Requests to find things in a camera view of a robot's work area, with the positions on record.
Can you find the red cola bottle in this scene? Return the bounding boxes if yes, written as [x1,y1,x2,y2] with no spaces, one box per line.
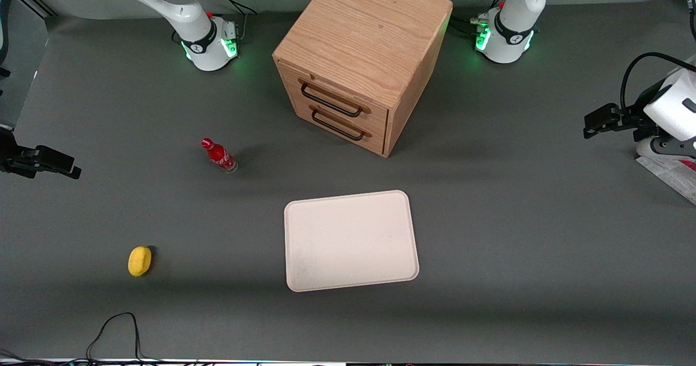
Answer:
[201,138,239,174]

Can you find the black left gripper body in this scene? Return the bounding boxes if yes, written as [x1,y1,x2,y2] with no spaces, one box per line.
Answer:
[616,80,676,141]

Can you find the wooden drawer front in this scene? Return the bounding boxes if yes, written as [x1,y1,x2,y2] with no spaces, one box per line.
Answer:
[282,64,390,138]
[296,102,389,157]

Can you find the black arm base cable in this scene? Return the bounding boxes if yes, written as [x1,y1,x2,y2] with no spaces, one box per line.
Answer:
[450,0,507,36]
[208,0,258,41]

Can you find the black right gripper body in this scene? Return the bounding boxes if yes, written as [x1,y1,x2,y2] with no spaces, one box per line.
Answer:
[0,128,39,178]

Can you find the black wire drawer handle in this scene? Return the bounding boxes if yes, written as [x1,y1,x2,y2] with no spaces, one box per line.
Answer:
[311,109,366,141]
[301,82,364,118]

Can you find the red plaid cookie box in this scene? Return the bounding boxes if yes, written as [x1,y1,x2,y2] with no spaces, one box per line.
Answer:
[636,156,696,205]

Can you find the thin black looped cable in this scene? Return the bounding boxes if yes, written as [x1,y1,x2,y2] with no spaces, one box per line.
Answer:
[86,312,143,364]

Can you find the yellow lemon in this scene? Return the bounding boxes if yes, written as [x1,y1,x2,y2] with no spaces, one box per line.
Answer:
[128,246,153,277]

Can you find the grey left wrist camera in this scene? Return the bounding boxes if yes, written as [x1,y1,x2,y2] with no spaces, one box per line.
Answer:
[636,136,696,160]

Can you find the black left arm base cable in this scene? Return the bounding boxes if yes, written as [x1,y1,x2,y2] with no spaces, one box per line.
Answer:
[450,0,507,36]

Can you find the black right arm base cable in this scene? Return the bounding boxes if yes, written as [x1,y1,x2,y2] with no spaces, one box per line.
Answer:
[208,0,258,41]

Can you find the cream rectangular tray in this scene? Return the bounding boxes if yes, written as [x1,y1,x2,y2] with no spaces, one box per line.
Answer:
[284,190,420,293]

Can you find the black frame bar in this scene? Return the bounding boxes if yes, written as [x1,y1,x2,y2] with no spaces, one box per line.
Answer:
[12,0,57,18]

